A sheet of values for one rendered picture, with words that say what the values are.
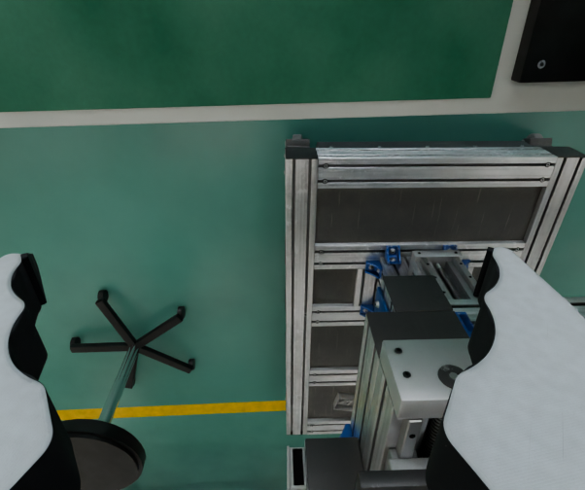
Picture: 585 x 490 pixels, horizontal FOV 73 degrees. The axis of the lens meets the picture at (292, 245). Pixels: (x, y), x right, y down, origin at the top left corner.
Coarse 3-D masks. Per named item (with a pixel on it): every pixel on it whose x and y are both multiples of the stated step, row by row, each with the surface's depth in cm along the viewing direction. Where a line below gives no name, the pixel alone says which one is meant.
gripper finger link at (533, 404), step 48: (480, 288) 11; (528, 288) 9; (480, 336) 9; (528, 336) 8; (576, 336) 8; (480, 384) 7; (528, 384) 7; (576, 384) 7; (480, 432) 6; (528, 432) 6; (576, 432) 6; (432, 480) 6; (480, 480) 5; (528, 480) 5; (576, 480) 5
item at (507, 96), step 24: (528, 0) 44; (504, 48) 46; (504, 72) 48; (504, 96) 49; (528, 96) 49; (552, 96) 50; (576, 96) 50; (0, 120) 49; (24, 120) 49; (48, 120) 49; (72, 120) 49; (96, 120) 49; (120, 120) 49; (144, 120) 49; (168, 120) 49; (192, 120) 50; (216, 120) 50; (240, 120) 50; (264, 120) 50
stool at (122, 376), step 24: (144, 336) 161; (168, 360) 168; (192, 360) 175; (120, 384) 147; (72, 432) 114; (96, 432) 116; (120, 432) 120; (96, 456) 119; (120, 456) 120; (144, 456) 126; (96, 480) 126; (120, 480) 127
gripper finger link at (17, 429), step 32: (32, 256) 12; (0, 288) 9; (32, 288) 10; (0, 320) 8; (32, 320) 9; (0, 352) 7; (32, 352) 8; (0, 384) 7; (32, 384) 7; (0, 416) 6; (32, 416) 6; (0, 448) 6; (32, 448) 6; (64, 448) 6; (0, 480) 5; (32, 480) 6; (64, 480) 6
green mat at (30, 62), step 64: (0, 0) 42; (64, 0) 42; (128, 0) 42; (192, 0) 43; (256, 0) 43; (320, 0) 43; (384, 0) 43; (448, 0) 43; (512, 0) 44; (0, 64) 45; (64, 64) 46; (128, 64) 46; (192, 64) 46; (256, 64) 46; (320, 64) 46; (384, 64) 47; (448, 64) 47
